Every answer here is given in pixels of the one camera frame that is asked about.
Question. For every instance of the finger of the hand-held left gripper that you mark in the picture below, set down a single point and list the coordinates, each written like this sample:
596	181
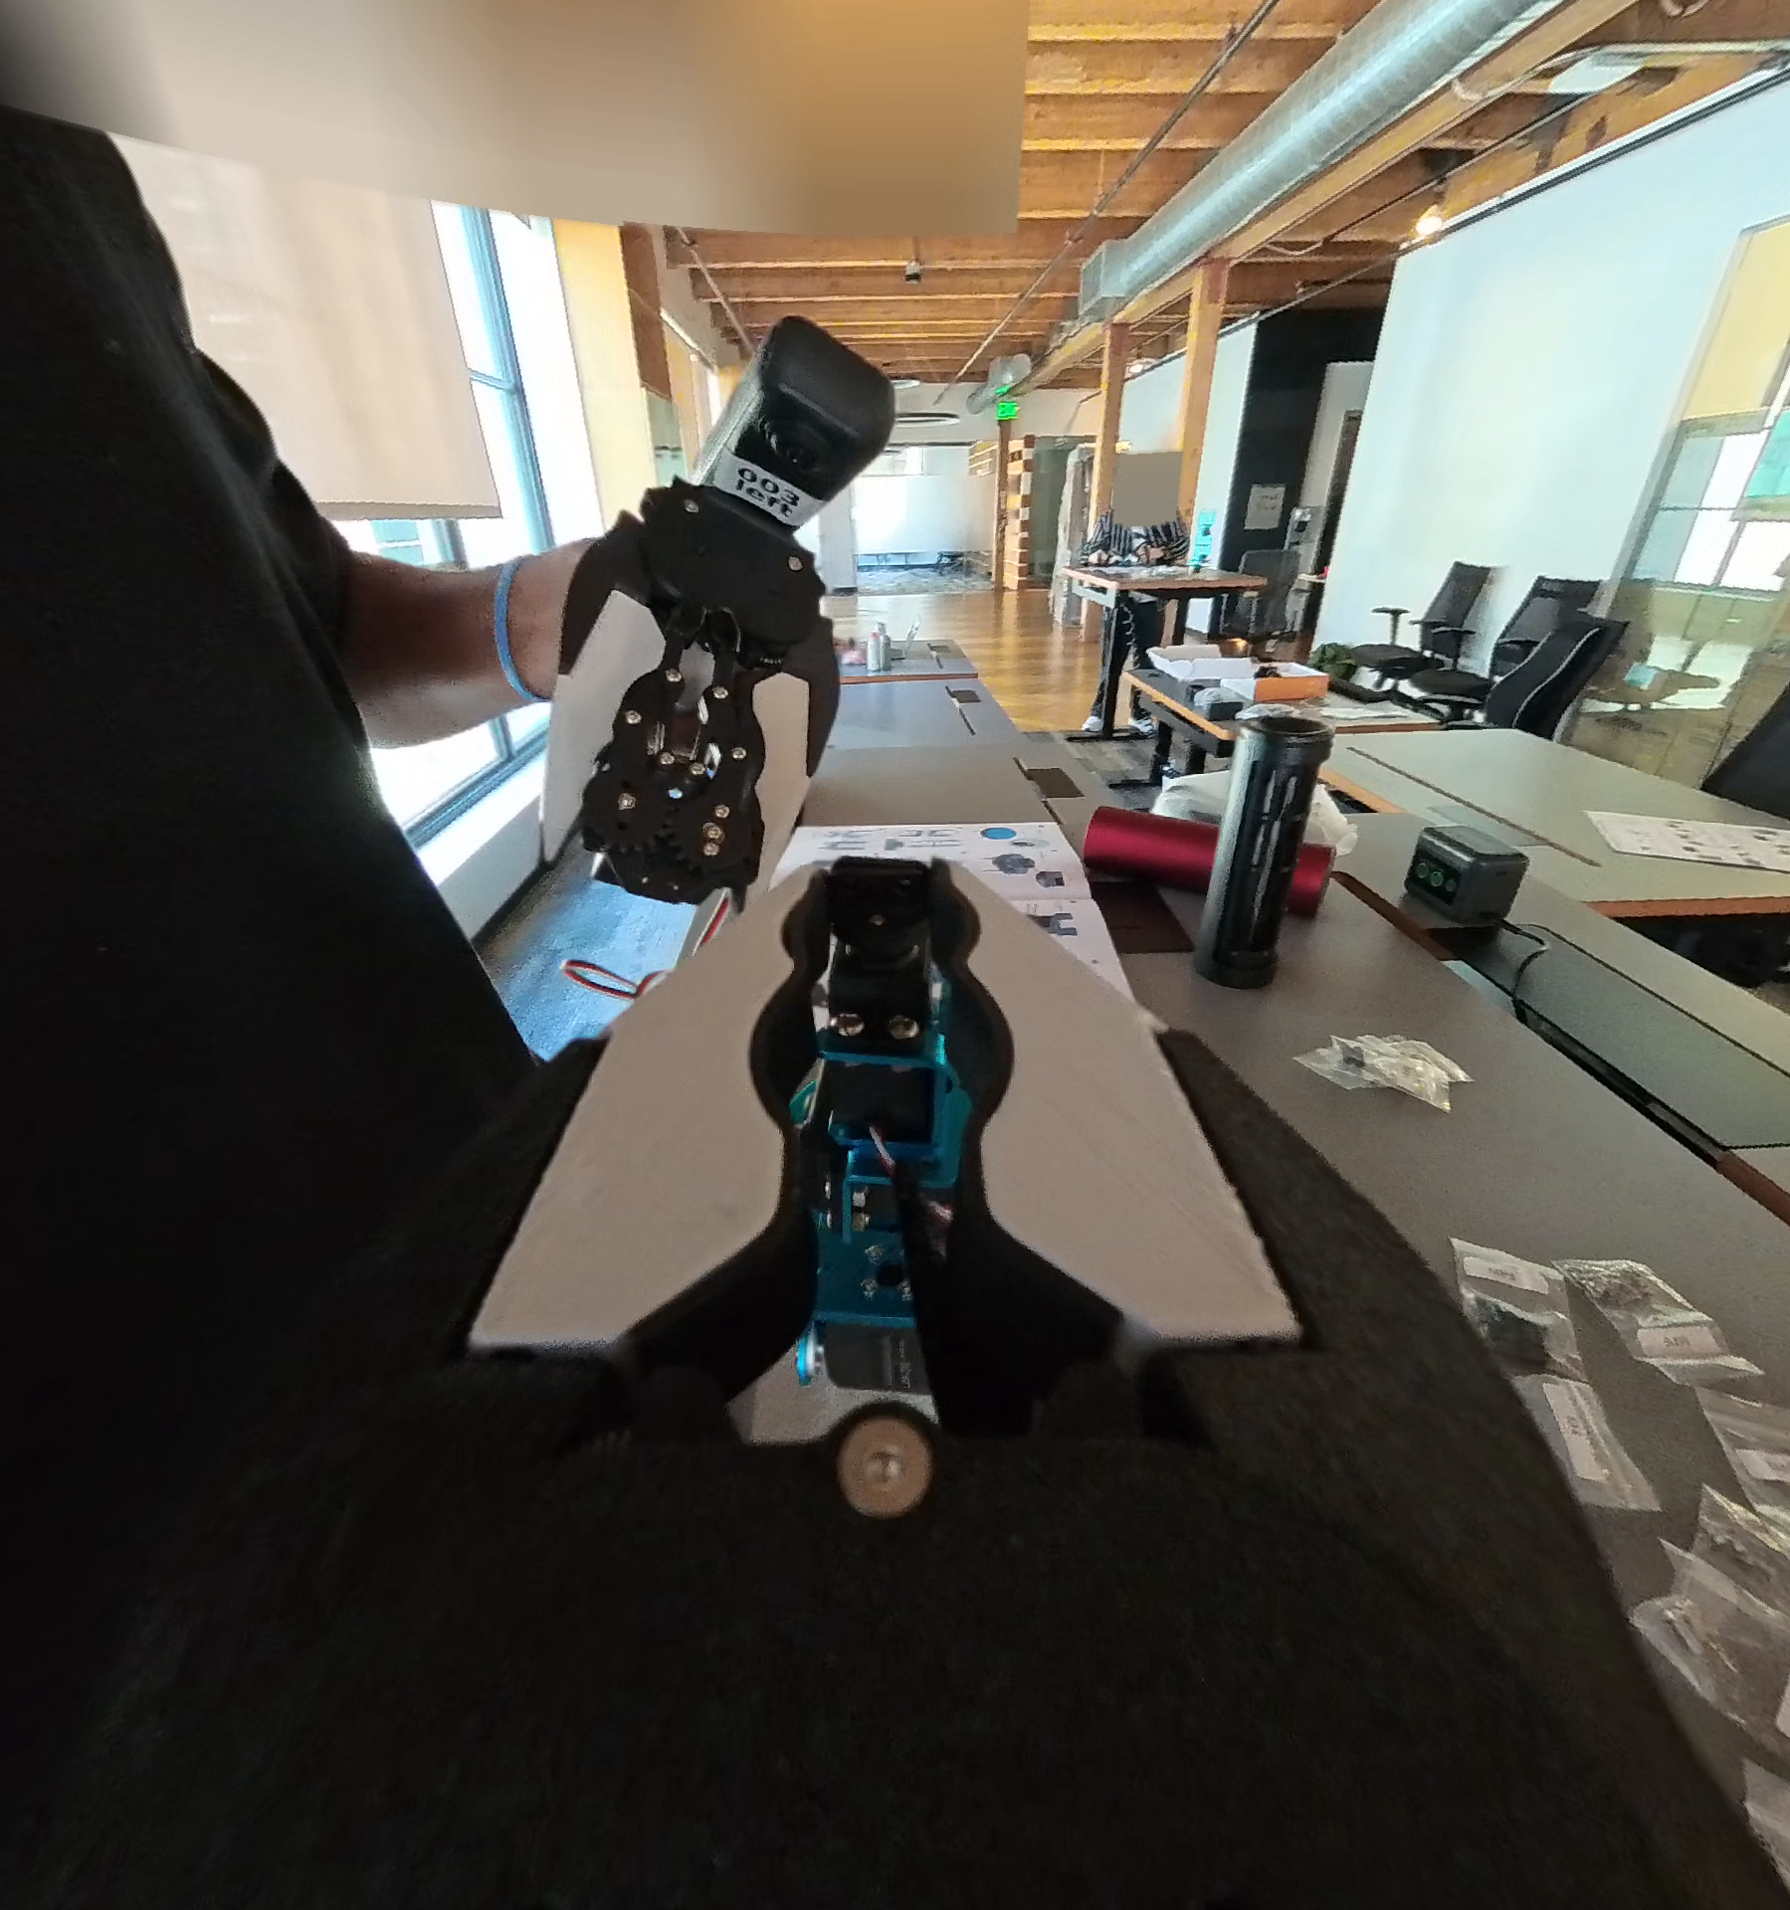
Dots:
801	732
598	746

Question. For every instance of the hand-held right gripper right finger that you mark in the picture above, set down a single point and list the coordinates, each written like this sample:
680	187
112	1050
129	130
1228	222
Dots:
1135	1164

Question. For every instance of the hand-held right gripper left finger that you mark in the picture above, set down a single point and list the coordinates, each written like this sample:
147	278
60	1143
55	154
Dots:
656	1164

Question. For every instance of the black toy robot claw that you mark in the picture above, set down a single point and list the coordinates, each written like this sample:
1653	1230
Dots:
680	762

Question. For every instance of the blue toy robot arm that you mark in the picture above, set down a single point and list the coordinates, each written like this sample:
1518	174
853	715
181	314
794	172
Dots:
882	1076

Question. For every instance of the person's left forearm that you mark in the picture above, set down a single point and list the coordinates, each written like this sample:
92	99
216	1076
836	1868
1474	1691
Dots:
418	652

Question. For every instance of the dark grey desk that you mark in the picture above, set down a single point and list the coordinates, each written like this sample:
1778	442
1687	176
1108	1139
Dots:
1345	1196

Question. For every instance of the black desk panel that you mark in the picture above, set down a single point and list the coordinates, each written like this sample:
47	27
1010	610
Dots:
1687	1046

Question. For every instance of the person's left hand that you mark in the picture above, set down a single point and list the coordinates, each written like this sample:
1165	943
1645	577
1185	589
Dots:
552	612

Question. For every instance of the blue wristband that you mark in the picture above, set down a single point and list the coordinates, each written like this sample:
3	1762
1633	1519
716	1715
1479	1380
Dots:
513	627

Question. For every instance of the large window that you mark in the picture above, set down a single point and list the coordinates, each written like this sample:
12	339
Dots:
493	450

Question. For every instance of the printed instruction sheet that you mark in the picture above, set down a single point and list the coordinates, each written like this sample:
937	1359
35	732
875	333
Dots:
1000	896

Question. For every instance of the small clear parts bag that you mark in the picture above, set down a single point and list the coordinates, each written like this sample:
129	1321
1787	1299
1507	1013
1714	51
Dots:
1382	1070

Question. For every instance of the red tube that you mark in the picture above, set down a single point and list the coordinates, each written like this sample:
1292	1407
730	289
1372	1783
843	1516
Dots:
1150	859

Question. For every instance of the black cylindrical flask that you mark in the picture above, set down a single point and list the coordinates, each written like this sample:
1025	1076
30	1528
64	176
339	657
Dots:
1253	852

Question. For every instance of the white plastic bag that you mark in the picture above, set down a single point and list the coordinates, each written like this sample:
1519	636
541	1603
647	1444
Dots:
1193	793

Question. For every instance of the small black box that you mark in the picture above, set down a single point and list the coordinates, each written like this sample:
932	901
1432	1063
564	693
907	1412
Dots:
1462	874

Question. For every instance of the wooden column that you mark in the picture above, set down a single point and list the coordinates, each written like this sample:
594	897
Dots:
1203	419

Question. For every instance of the beige office table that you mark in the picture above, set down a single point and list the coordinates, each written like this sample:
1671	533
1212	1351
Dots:
1552	793

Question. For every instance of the pile of small parts bags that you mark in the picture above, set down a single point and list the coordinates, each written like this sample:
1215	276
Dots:
1701	1463

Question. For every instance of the black office chair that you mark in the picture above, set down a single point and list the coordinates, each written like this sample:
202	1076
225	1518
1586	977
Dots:
1776	806
1521	644

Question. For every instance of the white paper sheet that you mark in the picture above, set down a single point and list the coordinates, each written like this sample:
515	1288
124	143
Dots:
1716	846

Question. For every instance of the silver ventilation duct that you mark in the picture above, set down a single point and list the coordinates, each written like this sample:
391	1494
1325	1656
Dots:
1313	120

